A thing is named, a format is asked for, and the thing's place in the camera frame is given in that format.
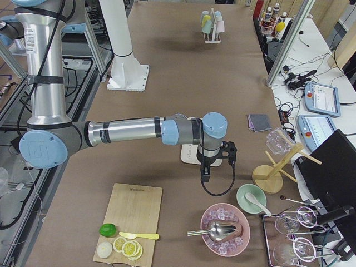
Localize cream rabbit tray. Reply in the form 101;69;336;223
180;144;223;167

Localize yellow plastic knife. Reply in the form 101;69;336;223
118;231;160;240

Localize grey folded cloth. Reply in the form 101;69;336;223
247;114;272;132

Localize lower wine glass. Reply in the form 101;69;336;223
273;237;317;266

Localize green plastic cup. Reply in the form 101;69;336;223
202;20;213;34

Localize white cup rack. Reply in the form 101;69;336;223
200;8;221;43

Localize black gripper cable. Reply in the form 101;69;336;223
200;160;237;197

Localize upper wine glass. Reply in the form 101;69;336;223
275;206;317;234

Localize green lime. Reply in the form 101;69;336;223
99;223;117;238

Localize metal ice scoop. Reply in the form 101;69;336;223
187;220;241;243

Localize teach pendant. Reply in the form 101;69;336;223
304;81;341;117
297;115;337;152

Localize pink bowl of ice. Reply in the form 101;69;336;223
200;203;250;257

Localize white column mount base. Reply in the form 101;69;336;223
99;0;150;92

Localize black monitor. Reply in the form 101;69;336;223
296;129;355;251

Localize pink plastic cup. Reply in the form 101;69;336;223
216;20;225;33

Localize wooden glass stand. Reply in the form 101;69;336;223
252;142;322;194

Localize green ceramic bowl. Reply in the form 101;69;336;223
236;183;268;214

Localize lemon slices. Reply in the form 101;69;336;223
113;237;143;261

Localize yellow plastic cup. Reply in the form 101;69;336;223
202;15;211;26

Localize wire wine glass rack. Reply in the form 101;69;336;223
262;206;334;266

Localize lower teach pendant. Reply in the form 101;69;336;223
297;115;337;152

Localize upper teach pendant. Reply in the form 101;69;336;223
304;81;341;117

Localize aluminium frame post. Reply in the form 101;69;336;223
266;0;315;87

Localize white ceramic spoon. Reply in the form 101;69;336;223
245;192;272;216

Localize clear glass mug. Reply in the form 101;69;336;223
266;127;295;155

